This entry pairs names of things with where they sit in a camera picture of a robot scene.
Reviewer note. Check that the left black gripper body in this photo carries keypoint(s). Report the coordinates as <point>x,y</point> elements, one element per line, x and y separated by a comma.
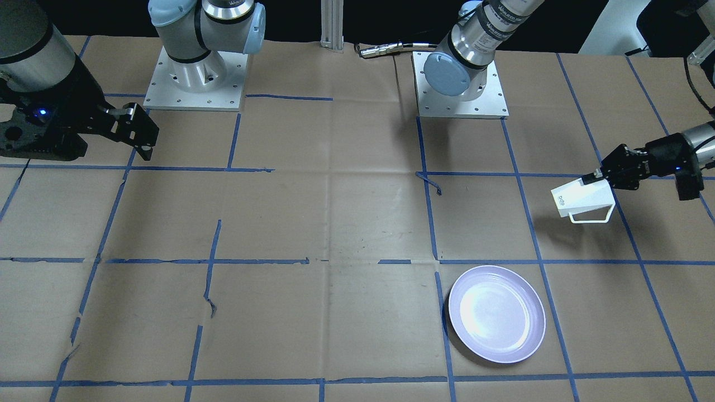
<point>663,152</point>

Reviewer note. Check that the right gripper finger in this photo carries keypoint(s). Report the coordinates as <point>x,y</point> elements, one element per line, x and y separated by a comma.
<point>144,151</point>

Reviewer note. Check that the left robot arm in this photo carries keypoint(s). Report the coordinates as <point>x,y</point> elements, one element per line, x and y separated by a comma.
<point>478,33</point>

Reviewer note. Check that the corrugated metal conduit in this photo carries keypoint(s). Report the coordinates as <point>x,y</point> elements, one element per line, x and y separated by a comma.
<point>372,52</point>

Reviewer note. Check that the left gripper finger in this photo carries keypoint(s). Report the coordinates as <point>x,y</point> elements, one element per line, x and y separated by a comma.
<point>591,178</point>

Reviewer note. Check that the aluminium frame post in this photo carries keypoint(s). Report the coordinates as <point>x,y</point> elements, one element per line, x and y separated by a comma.
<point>331,36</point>

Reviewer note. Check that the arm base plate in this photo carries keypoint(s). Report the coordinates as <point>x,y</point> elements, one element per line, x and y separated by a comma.
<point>446,89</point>
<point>216,83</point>

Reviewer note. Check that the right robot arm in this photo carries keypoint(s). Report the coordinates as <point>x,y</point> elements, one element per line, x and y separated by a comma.
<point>34,53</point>

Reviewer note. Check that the white faceted cup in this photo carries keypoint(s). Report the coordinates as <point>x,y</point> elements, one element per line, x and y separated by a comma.
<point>576,197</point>

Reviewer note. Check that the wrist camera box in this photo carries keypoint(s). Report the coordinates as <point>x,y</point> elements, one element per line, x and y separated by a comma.
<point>689,182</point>

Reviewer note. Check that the brown paper table cover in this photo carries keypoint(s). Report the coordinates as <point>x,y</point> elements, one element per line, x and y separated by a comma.
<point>304,248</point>

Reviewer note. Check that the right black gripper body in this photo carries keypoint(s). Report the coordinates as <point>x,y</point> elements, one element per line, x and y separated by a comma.
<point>84,94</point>

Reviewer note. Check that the lavender plate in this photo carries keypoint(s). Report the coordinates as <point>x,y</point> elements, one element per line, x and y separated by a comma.
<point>496,314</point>

